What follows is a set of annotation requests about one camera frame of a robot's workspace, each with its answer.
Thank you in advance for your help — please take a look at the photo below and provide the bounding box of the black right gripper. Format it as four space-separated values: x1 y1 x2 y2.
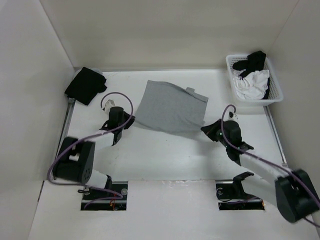
200 118 230 148

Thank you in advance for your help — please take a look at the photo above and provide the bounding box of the grey tank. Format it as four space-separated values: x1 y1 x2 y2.
90 67 103 75
135 80 209 134

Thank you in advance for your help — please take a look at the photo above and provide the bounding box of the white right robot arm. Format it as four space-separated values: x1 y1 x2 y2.
201 119 320 223

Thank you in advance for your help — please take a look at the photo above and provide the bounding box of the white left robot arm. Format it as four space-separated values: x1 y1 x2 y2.
48 106 135 200

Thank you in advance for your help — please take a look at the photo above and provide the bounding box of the folded black tank top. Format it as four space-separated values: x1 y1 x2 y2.
64 67 107 106

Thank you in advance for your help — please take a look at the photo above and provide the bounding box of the folded grey tank top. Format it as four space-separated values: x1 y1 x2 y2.
90 67 103 75

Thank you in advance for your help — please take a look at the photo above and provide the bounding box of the white tank top in basket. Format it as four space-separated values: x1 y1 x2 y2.
232 70 270 100

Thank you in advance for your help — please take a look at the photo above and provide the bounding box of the black tank top in basket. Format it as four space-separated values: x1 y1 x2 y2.
232 50 267 78

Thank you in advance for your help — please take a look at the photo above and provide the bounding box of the white plastic basket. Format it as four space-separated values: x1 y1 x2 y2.
225 54 284 107

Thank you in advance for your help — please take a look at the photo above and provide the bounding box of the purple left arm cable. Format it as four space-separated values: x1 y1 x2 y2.
47 91 136 210

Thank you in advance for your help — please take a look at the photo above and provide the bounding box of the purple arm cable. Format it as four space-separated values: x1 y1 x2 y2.
47 91 136 210
221 104 320 227

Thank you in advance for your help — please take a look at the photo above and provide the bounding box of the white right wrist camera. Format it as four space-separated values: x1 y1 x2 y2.
228 111 239 122

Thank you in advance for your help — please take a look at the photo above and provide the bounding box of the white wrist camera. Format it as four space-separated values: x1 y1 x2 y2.
102 99 115 113
228 111 239 122

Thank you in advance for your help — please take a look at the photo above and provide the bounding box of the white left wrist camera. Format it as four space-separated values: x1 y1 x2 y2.
102 99 115 113

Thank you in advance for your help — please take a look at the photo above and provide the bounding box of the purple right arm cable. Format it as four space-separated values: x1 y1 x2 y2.
221 104 320 227

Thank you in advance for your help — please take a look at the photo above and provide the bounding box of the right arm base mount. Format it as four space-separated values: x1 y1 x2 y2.
215 171 265 211

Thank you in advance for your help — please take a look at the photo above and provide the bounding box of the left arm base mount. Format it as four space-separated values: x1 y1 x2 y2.
78 181 129 211

